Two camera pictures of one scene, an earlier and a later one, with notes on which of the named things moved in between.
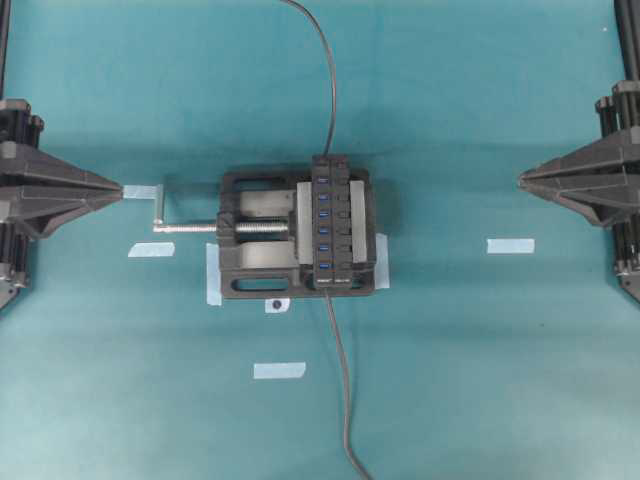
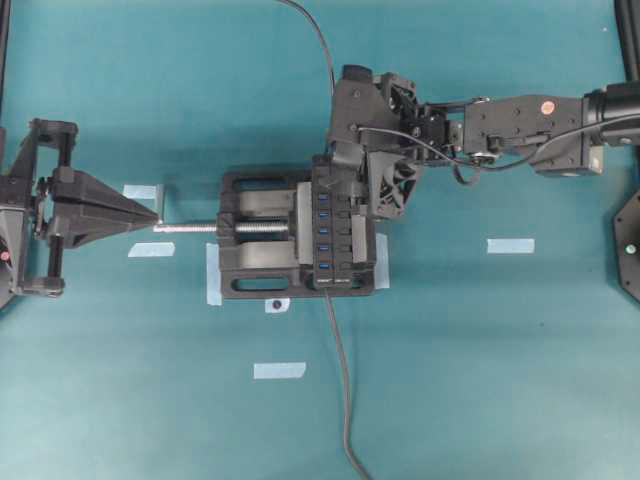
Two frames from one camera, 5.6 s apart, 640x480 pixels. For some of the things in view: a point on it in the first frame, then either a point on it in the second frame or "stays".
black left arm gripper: (40, 191) to (32, 263)
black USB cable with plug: (333, 72) stays
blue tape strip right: (510, 246) stays
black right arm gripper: (601, 178) to (370, 111)
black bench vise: (265, 235) stays
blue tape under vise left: (213, 275) stays
